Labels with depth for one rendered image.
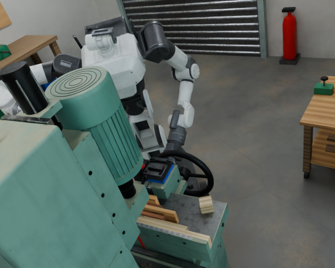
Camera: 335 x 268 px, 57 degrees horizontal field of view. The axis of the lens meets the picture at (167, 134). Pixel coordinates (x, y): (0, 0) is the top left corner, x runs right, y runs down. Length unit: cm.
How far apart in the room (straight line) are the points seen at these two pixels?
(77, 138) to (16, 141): 16
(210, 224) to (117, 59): 79
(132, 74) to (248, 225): 130
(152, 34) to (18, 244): 106
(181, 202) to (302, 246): 109
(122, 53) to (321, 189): 165
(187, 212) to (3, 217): 72
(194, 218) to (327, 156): 142
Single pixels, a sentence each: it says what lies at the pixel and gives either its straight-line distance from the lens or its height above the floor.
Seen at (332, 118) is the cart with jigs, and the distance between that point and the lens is 214.
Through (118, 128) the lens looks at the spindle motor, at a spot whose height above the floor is 137.
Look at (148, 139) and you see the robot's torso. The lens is 196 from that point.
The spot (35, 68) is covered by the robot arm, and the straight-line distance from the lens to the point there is 151.
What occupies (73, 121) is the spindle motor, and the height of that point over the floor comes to 144.
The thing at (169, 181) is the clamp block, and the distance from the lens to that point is 123.
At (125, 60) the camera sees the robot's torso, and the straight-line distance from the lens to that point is 140.
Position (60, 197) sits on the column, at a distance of 68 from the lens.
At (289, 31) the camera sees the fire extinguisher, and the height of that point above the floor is 39.
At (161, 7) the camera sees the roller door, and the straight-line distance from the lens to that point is 447.
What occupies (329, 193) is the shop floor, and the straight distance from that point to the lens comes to 240.
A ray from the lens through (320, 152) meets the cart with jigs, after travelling 241.
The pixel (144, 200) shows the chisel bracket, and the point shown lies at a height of 103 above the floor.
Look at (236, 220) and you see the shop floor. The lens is 224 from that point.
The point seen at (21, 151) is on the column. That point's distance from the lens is 63.
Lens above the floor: 182
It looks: 36 degrees down
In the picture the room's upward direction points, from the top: 17 degrees counter-clockwise
